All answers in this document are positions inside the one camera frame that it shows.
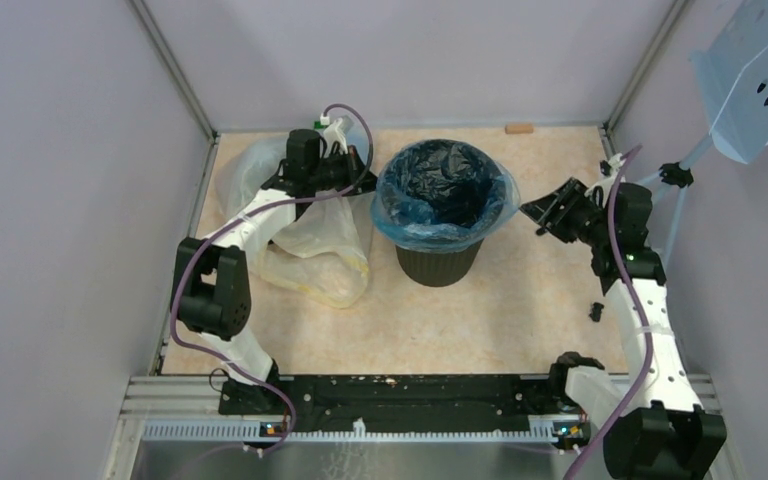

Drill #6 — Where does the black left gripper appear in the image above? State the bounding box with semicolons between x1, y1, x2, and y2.
309;145;385;197

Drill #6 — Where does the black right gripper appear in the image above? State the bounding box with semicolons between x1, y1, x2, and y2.
520;177;612;248

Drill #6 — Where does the large translucent yellowish trash bag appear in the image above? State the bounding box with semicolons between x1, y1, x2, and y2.
212;133;374;308

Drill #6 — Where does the blue plastic trash bag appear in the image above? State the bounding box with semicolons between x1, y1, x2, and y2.
369;139;522;253

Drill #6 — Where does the black ribbed trash bin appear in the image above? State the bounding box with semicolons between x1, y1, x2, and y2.
378;139;510;289

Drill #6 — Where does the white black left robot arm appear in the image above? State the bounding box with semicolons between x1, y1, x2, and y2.
169;129;377;414

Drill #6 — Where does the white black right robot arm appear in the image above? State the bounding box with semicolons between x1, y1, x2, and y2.
520;178;727;479

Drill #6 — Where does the small tan wooden block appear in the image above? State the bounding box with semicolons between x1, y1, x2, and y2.
504;123;535;135

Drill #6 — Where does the small black part on floor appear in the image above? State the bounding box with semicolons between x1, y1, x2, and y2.
588;302;605;323

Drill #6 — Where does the light blue tripod stand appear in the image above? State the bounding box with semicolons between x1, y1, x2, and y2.
638;135;713;267

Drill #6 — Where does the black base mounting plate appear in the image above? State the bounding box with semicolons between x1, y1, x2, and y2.
218;374;585;433

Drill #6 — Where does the perforated light blue metal panel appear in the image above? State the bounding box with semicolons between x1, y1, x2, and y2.
691;1;768;164

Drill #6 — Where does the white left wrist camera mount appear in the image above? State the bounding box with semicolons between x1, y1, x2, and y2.
317;115;354;155

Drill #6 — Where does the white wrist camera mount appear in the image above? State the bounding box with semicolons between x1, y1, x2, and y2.
599;153;626;179
317;115;354;155

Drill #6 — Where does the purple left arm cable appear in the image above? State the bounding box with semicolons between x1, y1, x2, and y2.
168;103;376;458

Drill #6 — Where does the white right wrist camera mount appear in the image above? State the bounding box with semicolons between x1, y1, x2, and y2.
599;153;626;179

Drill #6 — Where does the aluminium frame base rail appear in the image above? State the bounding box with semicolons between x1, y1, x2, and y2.
102;374;743;480

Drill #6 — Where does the white toothed cable rail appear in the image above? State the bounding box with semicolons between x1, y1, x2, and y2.
142;416;584;443

